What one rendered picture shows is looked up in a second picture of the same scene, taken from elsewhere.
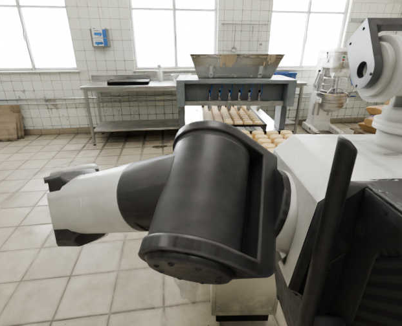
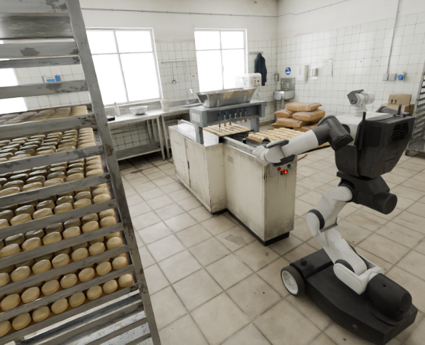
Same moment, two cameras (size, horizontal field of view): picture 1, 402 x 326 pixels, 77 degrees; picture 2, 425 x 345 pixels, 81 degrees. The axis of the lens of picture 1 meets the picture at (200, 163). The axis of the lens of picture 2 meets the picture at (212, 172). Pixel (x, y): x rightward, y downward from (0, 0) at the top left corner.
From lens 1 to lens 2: 1.19 m
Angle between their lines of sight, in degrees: 21
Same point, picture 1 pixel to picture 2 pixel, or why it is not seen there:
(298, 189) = (350, 125)
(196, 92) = (209, 116)
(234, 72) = (230, 101)
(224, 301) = (270, 229)
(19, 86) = not seen: outside the picture
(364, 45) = (352, 96)
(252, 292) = (282, 218)
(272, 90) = (251, 109)
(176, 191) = (336, 128)
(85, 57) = (38, 104)
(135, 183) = (320, 131)
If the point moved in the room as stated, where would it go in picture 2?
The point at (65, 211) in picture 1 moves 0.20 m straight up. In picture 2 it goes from (295, 147) to (297, 105)
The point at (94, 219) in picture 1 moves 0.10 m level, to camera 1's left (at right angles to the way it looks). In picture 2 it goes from (306, 145) to (291, 149)
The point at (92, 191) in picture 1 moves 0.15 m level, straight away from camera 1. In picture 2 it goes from (305, 138) to (276, 135)
